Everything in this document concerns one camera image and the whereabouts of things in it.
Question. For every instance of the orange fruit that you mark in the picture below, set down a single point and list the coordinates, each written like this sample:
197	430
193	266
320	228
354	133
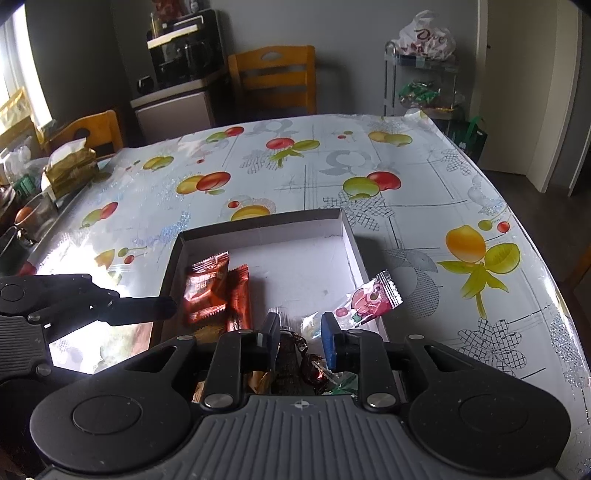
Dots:
24	213

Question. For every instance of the orange snack packet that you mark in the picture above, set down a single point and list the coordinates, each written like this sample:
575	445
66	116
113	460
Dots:
205	290
239	300

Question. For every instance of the black coffee machine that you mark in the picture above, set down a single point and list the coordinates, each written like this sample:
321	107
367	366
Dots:
184	50

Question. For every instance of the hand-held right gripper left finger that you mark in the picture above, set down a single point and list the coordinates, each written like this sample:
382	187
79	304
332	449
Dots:
271	344

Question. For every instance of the clear bag with green bottle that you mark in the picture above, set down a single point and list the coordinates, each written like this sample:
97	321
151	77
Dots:
21	175

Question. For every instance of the white plastic bag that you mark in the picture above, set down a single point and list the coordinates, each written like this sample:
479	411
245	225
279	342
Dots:
427	39

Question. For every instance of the green snack packet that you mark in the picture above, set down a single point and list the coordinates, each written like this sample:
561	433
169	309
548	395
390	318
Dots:
341	385

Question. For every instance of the grey cabinet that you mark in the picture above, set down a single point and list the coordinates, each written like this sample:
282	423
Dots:
171	115

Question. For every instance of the brown tube snack packet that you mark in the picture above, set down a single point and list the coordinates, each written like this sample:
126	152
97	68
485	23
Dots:
288	369

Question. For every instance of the metal shelf cart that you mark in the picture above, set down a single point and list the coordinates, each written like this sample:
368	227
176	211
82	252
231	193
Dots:
390	78

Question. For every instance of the golden tissue box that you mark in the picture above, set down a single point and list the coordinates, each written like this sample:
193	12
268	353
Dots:
69	173

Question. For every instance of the brown triangular snack packet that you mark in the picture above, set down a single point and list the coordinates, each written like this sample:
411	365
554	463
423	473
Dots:
258	381

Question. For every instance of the glass mug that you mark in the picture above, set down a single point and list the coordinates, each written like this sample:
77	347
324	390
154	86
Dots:
44	212

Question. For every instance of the fruit print tablecloth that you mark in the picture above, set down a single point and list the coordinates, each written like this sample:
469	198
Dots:
415	161

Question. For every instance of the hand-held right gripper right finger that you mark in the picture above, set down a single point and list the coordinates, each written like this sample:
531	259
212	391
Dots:
330	344

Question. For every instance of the pink candy packet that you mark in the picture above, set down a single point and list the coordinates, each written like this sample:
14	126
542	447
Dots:
371	300

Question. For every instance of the yellow paper bag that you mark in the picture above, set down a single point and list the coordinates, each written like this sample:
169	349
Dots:
16	110

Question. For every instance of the white cardboard box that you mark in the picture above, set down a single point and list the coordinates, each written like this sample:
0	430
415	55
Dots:
300	258

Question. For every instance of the green candy bag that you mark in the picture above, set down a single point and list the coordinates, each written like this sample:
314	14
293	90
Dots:
418	92

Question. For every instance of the wooden chair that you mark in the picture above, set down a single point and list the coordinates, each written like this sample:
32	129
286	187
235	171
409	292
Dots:
97	129
272	83

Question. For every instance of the green shopping bag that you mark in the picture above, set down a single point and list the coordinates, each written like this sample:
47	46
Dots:
471	136

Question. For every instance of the white door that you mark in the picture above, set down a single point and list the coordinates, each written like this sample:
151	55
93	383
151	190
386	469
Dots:
517	92

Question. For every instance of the brown foil candy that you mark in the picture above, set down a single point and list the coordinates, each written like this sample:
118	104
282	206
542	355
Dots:
314	369

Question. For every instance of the small panda candy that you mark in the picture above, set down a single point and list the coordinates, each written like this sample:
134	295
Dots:
310	328

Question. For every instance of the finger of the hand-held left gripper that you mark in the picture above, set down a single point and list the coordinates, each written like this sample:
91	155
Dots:
138	309

